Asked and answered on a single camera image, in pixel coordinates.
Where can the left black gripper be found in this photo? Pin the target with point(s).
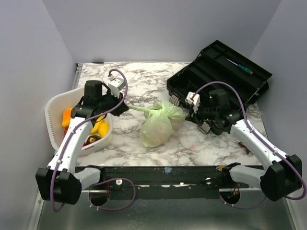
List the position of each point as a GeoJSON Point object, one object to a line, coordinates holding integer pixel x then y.
{"type": "Point", "coordinates": [120, 109]}

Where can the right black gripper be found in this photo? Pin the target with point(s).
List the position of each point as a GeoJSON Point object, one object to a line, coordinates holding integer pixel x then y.
{"type": "Point", "coordinates": [195, 118]}

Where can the green plastic bag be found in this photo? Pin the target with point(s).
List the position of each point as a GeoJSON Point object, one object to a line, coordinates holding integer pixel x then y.
{"type": "Point", "coordinates": [162, 119]}

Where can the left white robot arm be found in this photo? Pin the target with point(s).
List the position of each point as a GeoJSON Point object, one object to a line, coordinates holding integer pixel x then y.
{"type": "Point", "coordinates": [59, 182]}

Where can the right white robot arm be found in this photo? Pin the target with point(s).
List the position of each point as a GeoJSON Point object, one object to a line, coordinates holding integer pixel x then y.
{"type": "Point", "coordinates": [281, 174]}

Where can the dark purple fake mangosteen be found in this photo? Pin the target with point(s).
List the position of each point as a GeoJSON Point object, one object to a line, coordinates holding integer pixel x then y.
{"type": "Point", "coordinates": [93, 138]}

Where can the black plastic toolbox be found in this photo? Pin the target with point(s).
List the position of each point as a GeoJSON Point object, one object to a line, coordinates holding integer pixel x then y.
{"type": "Point", "coordinates": [211, 71]}

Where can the yellow black connector plug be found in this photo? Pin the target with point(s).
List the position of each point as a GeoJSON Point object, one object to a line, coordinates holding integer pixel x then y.
{"type": "Point", "coordinates": [219, 167]}

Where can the brown small tool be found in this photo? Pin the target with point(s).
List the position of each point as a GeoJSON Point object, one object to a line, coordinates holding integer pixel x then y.
{"type": "Point", "coordinates": [248, 152]}

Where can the white plastic basket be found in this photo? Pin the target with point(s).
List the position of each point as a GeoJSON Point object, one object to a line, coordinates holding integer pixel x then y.
{"type": "Point", "coordinates": [53, 114]}

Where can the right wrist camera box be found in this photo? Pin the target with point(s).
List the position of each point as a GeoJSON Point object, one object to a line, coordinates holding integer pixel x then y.
{"type": "Point", "coordinates": [193, 99]}

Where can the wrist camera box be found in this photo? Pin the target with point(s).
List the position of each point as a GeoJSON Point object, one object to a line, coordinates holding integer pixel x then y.
{"type": "Point", "coordinates": [193, 99]}
{"type": "Point", "coordinates": [116, 85]}

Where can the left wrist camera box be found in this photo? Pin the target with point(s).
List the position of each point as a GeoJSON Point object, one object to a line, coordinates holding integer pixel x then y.
{"type": "Point", "coordinates": [116, 85]}

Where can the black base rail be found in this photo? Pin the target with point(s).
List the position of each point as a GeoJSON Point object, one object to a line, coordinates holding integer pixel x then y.
{"type": "Point", "coordinates": [164, 182]}

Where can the green handled screwdriver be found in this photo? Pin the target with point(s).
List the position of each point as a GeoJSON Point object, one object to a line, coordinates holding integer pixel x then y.
{"type": "Point", "coordinates": [241, 67]}

